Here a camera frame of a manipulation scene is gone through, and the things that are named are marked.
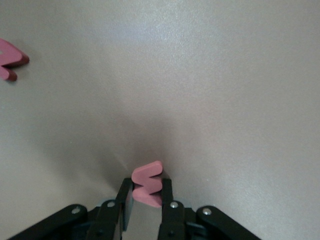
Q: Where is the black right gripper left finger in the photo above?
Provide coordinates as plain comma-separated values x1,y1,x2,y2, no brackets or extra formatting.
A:
9,177,136,240

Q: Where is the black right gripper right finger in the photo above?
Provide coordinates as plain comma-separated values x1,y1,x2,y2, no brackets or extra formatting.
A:
158,178,262,240

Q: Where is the pink foam letter w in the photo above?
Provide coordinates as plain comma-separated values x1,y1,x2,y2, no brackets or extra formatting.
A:
131,160,164,209

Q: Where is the dark red foam letter z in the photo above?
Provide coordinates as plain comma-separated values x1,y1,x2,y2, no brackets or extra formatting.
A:
0,38,30,83

